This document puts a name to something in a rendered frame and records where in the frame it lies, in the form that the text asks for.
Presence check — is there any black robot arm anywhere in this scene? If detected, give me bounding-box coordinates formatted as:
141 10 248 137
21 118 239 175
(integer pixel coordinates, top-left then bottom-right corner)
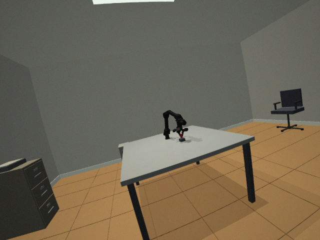
163 110 187 140

